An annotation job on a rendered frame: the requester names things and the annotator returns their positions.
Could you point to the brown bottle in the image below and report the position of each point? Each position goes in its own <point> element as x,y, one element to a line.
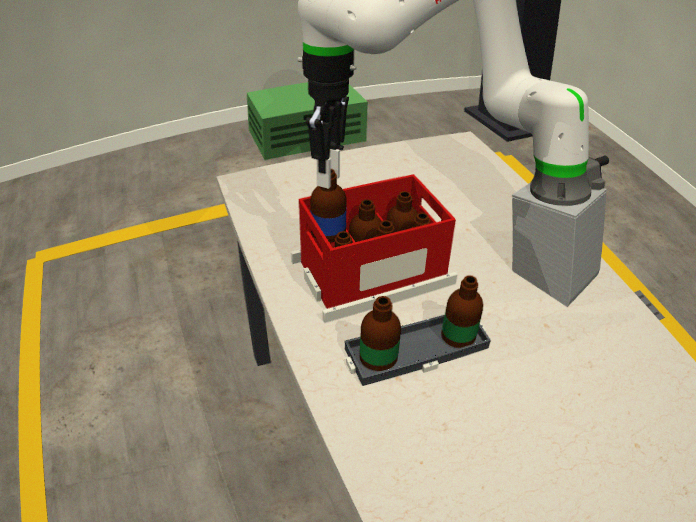
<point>364,225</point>
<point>329,208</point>
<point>421,219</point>
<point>385,227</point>
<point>342,238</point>
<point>380,336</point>
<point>402,214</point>
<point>463,314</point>

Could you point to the red crate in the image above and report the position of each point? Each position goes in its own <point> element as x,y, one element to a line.
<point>370,267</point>

